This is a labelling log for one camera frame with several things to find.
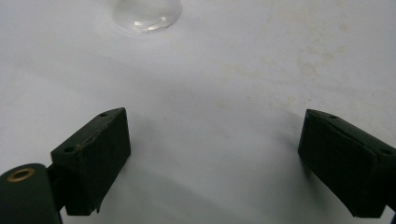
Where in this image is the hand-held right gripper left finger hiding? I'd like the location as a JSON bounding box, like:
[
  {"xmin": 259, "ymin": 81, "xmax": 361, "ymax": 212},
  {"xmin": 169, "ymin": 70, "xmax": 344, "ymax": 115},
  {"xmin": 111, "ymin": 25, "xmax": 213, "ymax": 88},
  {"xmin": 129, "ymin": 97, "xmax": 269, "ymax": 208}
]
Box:
[{"xmin": 46, "ymin": 106, "xmax": 132, "ymax": 217}]

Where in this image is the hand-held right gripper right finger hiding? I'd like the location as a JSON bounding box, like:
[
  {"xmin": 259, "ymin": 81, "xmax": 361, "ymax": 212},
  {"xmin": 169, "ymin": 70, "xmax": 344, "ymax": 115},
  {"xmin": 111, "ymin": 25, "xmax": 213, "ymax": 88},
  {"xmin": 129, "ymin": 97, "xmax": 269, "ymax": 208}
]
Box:
[{"xmin": 297, "ymin": 108, "xmax": 396, "ymax": 218}]

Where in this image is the clear glass cup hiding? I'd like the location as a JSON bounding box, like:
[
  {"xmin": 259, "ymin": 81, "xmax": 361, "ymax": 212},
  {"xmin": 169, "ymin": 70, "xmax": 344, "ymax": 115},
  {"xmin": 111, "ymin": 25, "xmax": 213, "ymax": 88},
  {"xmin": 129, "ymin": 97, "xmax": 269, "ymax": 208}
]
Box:
[{"xmin": 106, "ymin": 0, "xmax": 183, "ymax": 35}]

